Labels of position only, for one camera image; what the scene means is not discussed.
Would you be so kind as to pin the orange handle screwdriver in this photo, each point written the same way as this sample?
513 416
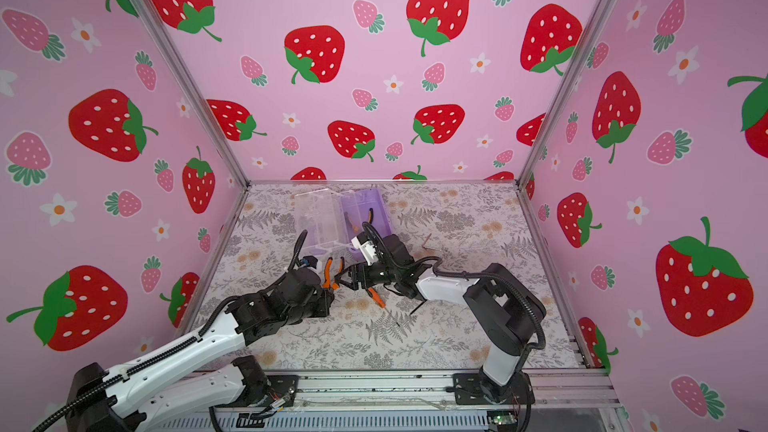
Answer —
421 304

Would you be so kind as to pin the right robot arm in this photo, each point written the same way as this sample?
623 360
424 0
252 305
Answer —
510 315

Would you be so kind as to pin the purple plastic tool box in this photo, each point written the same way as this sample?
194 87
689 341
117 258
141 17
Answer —
332 219

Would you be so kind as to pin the metal hex key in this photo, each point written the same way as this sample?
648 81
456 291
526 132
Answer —
428 244

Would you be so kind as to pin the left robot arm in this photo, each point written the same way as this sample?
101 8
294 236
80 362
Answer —
154 388

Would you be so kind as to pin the aluminium frame rail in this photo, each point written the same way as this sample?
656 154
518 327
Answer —
421 400

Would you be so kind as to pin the small orange black tool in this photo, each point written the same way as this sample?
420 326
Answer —
373 294

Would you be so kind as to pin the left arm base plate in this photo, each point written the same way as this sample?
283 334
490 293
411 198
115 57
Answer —
266 391

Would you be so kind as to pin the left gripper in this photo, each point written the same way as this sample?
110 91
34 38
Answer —
325 296

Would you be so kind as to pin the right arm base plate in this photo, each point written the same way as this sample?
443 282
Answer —
476 389

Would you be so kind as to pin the orange needle-nose pliers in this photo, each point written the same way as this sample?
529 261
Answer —
329 281

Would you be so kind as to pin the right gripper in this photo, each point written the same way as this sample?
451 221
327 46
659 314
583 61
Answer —
348 281

